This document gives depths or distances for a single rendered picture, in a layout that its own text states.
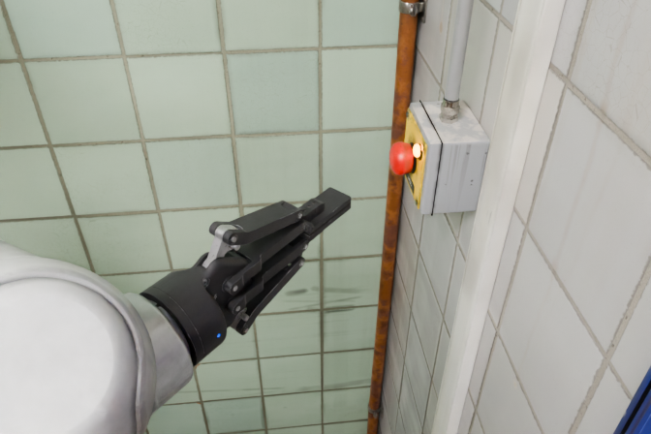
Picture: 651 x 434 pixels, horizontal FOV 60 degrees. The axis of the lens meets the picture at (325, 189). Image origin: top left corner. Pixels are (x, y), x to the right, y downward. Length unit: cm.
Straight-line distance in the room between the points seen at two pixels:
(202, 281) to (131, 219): 65
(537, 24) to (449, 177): 22
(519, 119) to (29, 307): 42
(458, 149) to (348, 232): 55
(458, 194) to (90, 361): 50
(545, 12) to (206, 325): 37
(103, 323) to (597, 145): 36
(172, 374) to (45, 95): 65
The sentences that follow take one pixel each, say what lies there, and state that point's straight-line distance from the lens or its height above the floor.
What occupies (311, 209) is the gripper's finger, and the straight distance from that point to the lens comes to 56.
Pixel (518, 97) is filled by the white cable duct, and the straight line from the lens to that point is 53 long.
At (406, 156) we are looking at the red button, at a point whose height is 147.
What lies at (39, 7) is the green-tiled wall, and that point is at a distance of 95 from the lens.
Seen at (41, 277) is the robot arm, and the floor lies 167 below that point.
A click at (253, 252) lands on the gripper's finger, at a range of 52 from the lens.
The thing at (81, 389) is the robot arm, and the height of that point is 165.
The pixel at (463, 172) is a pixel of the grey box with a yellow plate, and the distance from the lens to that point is 65.
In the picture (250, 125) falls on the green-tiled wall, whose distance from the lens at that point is 98.
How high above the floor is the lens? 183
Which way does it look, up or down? 36 degrees down
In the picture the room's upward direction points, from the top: straight up
